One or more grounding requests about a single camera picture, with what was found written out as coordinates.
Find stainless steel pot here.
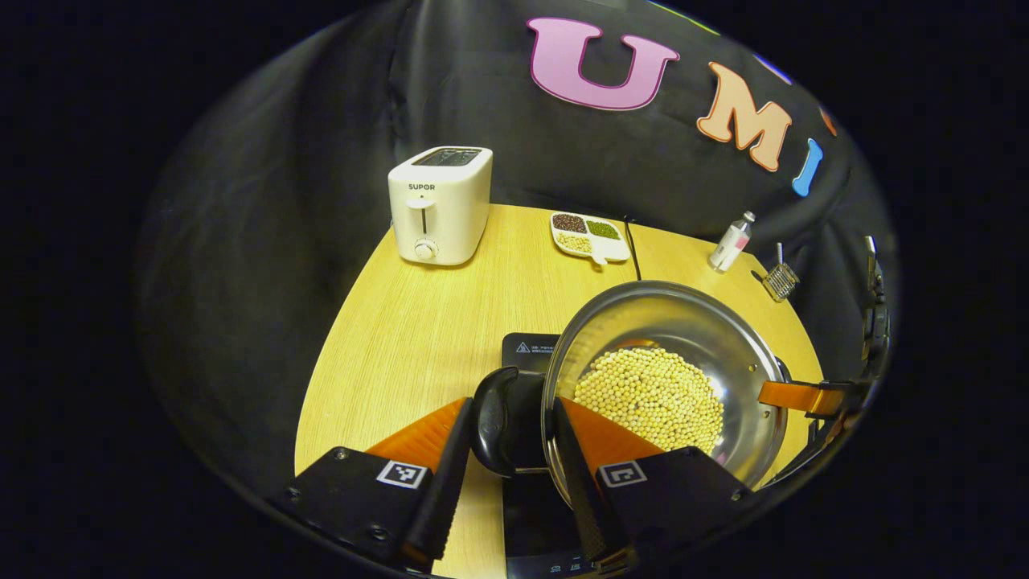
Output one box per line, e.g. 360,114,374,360
470,280,793,507

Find black induction cooktop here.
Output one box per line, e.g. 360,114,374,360
501,332,600,579

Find pile of yellow soybeans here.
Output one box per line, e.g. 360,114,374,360
572,347,724,455

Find white divided dish with beans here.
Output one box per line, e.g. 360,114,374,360
550,211,632,265

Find black power cable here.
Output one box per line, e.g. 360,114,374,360
623,216,642,282

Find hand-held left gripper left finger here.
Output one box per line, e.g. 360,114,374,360
277,396,475,568

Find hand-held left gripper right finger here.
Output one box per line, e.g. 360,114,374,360
551,396,752,573

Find white toaster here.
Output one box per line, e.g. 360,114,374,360
387,146,494,267

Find small clear bottle pink label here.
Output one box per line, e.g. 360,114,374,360
707,211,756,273

